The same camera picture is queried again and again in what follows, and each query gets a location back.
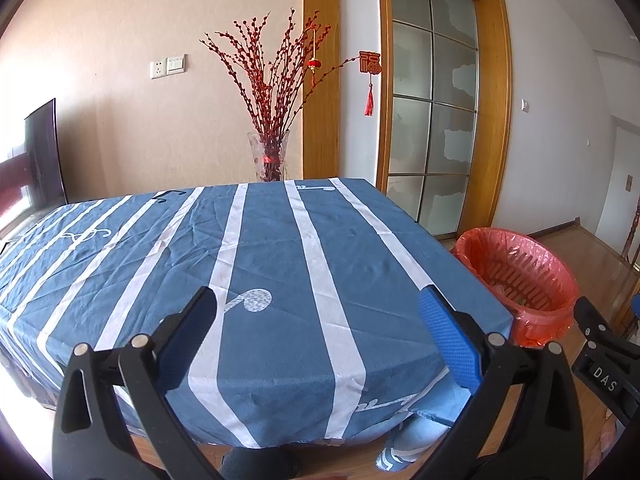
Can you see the blue object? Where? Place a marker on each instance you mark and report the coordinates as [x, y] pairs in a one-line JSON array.
[[636, 315]]

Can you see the red bin with red liner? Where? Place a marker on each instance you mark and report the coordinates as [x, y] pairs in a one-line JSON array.
[[480, 255]]

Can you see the frosted glass sliding door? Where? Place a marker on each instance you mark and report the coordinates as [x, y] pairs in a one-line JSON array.
[[450, 110]]

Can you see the glass vase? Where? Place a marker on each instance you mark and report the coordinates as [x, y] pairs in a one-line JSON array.
[[270, 160]]

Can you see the white wall socket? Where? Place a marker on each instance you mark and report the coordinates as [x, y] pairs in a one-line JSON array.
[[158, 69]]

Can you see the wooden wall trim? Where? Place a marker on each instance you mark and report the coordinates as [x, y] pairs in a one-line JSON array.
[[320, 125]]

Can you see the wooden door frame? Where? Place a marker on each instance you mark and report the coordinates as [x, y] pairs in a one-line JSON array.
[[495, 110]]

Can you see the dark grey shoe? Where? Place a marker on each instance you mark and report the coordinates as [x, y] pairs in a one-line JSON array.
[[260, 465]]

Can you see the wooden stair railing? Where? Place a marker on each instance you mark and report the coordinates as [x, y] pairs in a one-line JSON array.
[[634, 230]]

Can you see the red tasselled hanging ornament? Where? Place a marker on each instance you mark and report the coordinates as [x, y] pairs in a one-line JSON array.
[[370, 62]]

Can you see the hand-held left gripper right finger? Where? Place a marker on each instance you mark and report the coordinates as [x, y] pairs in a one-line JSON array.
[[447, 335]]

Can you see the blue striped tablecloth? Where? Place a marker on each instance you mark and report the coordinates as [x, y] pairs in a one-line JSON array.
[[280, 260]]

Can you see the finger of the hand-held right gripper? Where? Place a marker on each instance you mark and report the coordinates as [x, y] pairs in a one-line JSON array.
[[590, 322]]

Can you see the dark red wooden furniture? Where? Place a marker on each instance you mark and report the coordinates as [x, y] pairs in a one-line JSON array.
[[12, 182]]

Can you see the red berry branches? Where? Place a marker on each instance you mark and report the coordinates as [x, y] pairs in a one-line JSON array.
[[270, 90]]

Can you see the small wall plaque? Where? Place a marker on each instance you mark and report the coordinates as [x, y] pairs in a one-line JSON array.
[[629, 182]]

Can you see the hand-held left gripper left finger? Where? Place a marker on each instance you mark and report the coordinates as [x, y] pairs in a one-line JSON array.
[[192, 325]]

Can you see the black flat screen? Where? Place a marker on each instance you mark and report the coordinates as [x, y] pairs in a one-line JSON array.
[[45, 155]]

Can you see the small red lantern ornament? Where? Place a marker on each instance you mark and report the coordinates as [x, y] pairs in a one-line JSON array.
[[314, 64]]

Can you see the white double wall switch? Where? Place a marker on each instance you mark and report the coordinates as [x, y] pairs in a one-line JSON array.
[[175, 64]]

